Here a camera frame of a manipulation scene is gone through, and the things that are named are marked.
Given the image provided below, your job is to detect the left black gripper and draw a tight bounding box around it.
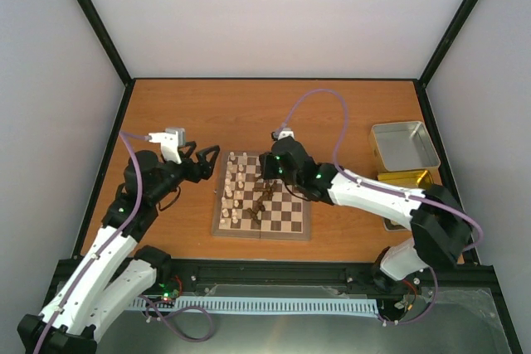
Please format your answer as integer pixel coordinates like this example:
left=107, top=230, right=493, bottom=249
left=150, top=142, right=222, bottom=204

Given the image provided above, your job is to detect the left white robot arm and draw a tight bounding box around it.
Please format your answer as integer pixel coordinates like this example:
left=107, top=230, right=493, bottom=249
left=17, top=142, right=220, bottom=353

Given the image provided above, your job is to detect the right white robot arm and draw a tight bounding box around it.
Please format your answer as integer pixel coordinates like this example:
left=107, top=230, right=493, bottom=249
left=259, top=137, right=472, bottom=291

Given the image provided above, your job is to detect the pile of dark chess pieces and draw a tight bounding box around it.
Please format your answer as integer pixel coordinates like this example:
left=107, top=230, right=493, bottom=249
left=245, top=181, right=278, bottom=225

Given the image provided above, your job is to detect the row of white chess pieces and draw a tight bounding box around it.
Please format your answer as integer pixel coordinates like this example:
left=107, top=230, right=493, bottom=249
left=217, top=151, right=254, bottom=232

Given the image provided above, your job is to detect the wooden folding chess board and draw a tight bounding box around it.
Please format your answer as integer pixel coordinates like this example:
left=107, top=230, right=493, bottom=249
left=212, top=151, right=311, bottom=240

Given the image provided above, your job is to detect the silver tin lid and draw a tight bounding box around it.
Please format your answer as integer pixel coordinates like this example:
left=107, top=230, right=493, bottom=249
left=368, top=121, right=441, bottom=172

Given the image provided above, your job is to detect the gold tin box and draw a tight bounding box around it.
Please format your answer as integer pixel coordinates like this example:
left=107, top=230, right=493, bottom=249
left=376, top=168, right=441, bottom=233

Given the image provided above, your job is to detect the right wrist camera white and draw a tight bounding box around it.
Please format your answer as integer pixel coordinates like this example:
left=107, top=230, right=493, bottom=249
left=271, top=124, right=295, bottom=141

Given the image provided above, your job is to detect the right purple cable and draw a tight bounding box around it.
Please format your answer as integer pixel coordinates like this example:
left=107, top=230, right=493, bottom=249
left=281, top=88, right=485, bottom=327

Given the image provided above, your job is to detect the purple cable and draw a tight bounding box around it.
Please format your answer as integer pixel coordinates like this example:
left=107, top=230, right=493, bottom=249
left=31, top=130, right=150, bottom=354
left=281, top=88, right=485, bottom=327

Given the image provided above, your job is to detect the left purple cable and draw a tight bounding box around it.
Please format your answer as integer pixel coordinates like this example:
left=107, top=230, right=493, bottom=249
left=31, top=130, right=150, bottom=354

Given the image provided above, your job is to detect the light blue cable duct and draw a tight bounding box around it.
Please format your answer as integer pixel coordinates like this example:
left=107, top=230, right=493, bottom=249
left=126, top=295, right=381, bottom=317

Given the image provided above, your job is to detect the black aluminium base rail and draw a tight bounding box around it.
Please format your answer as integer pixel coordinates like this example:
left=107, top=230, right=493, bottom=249
left=44, top=259, right=501, bottom=304

